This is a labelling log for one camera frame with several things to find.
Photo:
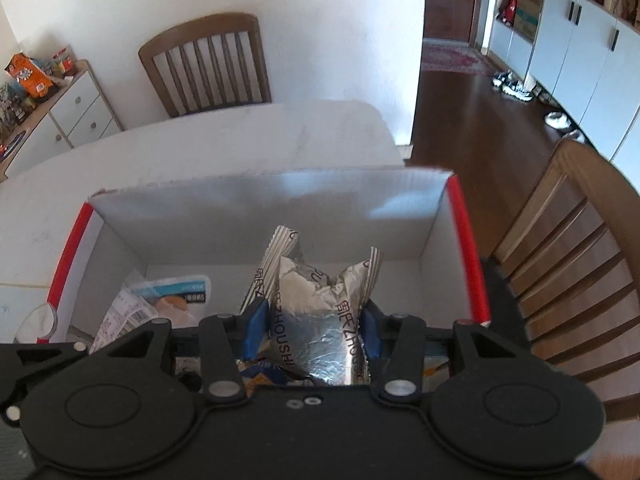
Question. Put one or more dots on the red patterned rug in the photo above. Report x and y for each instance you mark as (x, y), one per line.
(450, 57)

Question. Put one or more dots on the blue packet with orange print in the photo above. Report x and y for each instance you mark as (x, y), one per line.
(265, 372)

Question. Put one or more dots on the blue-grey wall cabinet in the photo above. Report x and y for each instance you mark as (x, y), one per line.
(575, 60)

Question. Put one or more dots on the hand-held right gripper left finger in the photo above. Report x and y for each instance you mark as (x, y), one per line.
(256, 327)

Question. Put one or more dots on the orange snack bag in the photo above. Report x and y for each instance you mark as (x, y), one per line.
(30, 75)

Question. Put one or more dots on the white pouch with orange print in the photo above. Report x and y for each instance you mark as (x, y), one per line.
(165, 300)

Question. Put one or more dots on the dark brown door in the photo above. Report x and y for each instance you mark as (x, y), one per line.
(450, 0)

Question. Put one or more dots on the pair of shoes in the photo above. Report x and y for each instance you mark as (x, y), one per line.
(512, 87)

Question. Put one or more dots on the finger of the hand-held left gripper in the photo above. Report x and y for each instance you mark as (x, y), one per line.
(50, 360)

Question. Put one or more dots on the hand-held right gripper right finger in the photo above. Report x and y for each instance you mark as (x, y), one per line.
(369, 332)

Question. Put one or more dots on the brown wooden chair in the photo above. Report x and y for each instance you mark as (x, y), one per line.
(200, 30)
(565, 240)

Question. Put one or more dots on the cardboard carton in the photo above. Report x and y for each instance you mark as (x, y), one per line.
(529, 10)

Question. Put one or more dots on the white sideboard with wooden top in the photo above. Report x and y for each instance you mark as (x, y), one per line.
(75, 105)

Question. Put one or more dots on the red cardboard box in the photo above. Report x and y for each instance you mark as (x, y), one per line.
(300, 205)

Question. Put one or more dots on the red-lidded jar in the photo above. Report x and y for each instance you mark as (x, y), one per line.
(63, 60)

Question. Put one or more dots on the metallic snack packet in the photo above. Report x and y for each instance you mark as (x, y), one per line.
(310, 320)

